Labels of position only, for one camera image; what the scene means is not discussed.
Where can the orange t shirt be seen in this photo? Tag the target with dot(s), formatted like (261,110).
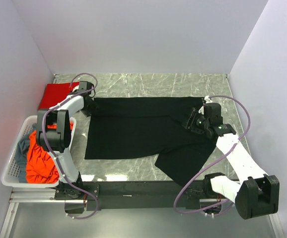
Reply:
(40,167)

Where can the aluminium frame rail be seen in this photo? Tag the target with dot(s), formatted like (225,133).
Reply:
(29,195)

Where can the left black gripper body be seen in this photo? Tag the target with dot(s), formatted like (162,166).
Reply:
(89,109)

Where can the folded red t shirt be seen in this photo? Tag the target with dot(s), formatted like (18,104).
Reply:
(55,93)

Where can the black base beam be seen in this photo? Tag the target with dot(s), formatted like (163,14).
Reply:
(122,194)

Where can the grey blue t shirt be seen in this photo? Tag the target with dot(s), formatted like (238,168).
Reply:
(21,154)

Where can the white plastic laundry basket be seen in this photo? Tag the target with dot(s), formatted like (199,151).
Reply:
(10,176)

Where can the black t shirt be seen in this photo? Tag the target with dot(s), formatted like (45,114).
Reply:
(130,128)

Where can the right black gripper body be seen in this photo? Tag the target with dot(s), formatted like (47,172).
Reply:
(196,122)

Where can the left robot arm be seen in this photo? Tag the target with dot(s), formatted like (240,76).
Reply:
(54,133)

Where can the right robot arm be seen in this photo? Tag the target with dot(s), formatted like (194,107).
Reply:
(255,193)

